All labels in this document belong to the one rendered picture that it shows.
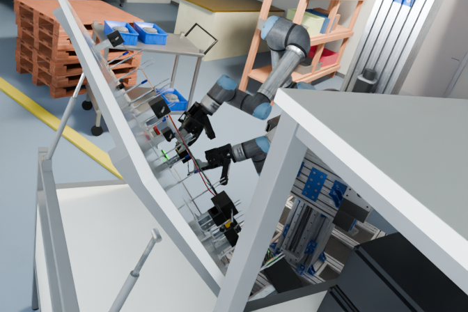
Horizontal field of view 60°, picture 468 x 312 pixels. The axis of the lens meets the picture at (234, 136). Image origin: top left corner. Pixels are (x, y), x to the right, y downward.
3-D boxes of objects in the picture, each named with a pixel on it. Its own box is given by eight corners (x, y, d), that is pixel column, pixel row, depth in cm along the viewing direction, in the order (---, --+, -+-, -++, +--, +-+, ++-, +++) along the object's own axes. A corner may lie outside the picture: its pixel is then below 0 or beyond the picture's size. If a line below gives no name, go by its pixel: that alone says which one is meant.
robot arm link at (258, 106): (322, 45, 182) (263, 127, 167) (300, 36, 187) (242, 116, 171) (322, 27, 172) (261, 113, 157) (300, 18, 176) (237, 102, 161)
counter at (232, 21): (272, 50, 835) (285, 10, 798) (202, 61, 652) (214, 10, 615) (244, 37, 867) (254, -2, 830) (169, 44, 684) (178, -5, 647)
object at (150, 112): (135, 120, 99) (166, 102, 101) (131, 111, 110) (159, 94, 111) (144, 135, 101) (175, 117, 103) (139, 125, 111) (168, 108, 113)
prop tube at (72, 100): (49, 162, 161) (77, 96, 152) (50, 166, 159) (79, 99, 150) (41, 161, 159) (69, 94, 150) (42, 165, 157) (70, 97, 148)
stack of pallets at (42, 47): (54, 102, 414) (59, 24, 378) (11, 71, 449) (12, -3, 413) (138, 86, 503) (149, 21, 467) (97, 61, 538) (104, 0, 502)
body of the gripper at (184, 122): (175, 121, 163) (194, 97, 162) (191, 130, 169) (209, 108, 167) (182, 129, 157) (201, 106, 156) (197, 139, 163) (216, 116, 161)
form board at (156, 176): (295, 388, 122) (300, 385, 122) (143, 183, 54) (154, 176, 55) (168, 166, 208) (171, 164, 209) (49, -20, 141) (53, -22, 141)
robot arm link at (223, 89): (242, 86, 163) (234, 81, 155) (224, 108, 164) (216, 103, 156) (228, 75, 166) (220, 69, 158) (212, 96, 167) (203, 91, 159)
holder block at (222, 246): (221, 258, 104) (244, 243, 105) (209, 239, 112) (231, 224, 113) (228, 269, 107) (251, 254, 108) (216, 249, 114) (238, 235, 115)
